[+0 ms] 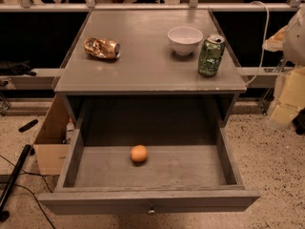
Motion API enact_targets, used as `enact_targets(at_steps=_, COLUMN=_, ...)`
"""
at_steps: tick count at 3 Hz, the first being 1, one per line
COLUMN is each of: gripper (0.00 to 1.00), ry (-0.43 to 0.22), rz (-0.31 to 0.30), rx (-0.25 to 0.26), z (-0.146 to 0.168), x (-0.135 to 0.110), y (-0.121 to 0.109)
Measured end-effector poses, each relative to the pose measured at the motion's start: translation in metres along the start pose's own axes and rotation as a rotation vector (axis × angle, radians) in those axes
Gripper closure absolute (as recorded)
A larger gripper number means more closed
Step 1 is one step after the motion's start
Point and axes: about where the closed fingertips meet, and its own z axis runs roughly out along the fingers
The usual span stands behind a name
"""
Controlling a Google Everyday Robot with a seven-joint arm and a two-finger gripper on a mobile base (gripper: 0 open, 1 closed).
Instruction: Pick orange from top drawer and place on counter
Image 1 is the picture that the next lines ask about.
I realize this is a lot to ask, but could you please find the crushed gold soda can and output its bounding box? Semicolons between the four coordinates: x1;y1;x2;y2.
84;37;121;59

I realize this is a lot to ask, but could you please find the orange fruit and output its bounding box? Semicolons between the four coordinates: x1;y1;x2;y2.
131;145;148;162

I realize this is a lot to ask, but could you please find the white cable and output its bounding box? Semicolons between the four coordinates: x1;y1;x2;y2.
245;0;271;87

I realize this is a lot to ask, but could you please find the grey wooden cabinet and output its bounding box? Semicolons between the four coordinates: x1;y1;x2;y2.
54;10;246;118

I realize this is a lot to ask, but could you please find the open grey top drawer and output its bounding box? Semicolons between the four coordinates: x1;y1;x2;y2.
37;96;261;216

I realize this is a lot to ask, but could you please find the white ceramic bowl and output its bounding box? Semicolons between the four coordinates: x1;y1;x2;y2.
168;27;203;55

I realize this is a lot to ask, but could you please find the small black floor object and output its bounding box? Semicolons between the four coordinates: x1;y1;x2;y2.
18;119;38;133

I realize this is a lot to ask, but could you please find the black pole on floor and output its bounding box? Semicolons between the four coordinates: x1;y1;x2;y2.
0;144;31;222

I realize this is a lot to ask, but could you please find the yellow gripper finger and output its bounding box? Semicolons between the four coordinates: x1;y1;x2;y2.
267;67;305;127

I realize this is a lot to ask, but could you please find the black floor cable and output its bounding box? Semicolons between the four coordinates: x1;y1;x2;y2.
0;155;57;229

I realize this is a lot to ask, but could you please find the black object on ledge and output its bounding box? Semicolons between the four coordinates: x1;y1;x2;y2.
0;60;36;76

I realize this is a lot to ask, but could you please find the brown cardboard box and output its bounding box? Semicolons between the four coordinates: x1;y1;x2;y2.
33;95;70;176

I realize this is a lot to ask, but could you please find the green soda can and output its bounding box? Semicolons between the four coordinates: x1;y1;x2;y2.
198;34;225;77

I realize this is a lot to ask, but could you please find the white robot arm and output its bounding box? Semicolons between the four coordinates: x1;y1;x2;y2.
263;7;305;129

